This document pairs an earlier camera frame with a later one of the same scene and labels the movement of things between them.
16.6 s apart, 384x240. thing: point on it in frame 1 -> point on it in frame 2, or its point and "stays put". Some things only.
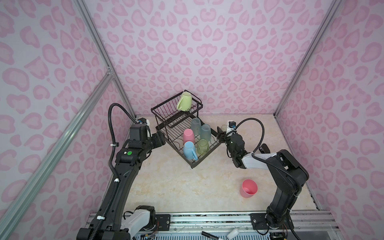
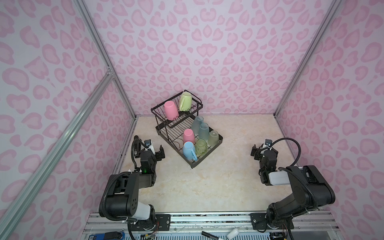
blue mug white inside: (189, 151) stays put
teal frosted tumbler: (205, 132) stays put
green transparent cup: (203, 146) stays put
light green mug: (185, 103) stays put
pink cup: (188, 135) stays put
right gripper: (221, 136) -> (254, 151)
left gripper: (159, 139) -> (158, 156)
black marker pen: (210, 235) stays put
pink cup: (248, 189) -> (171, 110)
